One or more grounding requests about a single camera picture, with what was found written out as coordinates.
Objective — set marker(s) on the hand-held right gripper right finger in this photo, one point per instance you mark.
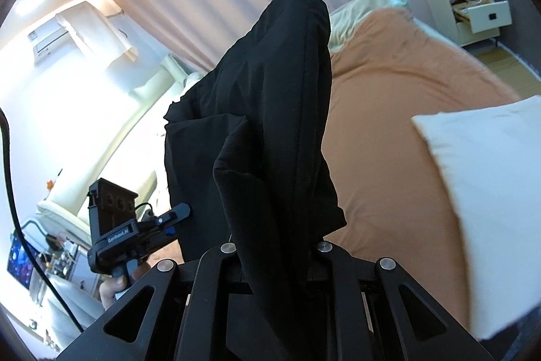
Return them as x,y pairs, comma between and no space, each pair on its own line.
334,263

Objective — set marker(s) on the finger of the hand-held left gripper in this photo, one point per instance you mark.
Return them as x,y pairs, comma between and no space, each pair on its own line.
173,214

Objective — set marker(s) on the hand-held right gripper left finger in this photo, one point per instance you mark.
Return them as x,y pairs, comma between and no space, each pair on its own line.
215,272

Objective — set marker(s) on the black garment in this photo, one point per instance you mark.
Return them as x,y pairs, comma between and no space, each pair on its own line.
274,90

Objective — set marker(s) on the person's left hand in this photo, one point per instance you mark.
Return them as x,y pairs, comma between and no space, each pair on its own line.
112,289

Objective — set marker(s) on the small orange ornament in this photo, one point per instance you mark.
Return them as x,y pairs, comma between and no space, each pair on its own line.
50,184

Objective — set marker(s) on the computer monitor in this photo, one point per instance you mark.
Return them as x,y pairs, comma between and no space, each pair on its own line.
19,259

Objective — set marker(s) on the orange bed sheet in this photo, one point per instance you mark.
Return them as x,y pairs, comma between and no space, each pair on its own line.
380,111

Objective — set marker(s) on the white pillow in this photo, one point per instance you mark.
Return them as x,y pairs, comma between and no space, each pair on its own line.
486,196

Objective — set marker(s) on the white cloth cover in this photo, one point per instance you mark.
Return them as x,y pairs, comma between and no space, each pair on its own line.
101,31

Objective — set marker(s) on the white air conditioner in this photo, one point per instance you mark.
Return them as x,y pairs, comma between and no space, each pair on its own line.
48,41

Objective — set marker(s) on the beige duvet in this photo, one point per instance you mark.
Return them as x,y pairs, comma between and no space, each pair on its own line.
351,16

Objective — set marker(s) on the cream nightstand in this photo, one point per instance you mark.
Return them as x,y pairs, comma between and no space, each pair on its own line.
441,14

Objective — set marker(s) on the cream nightstand drawer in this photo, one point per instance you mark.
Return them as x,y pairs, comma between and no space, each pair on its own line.
490,16

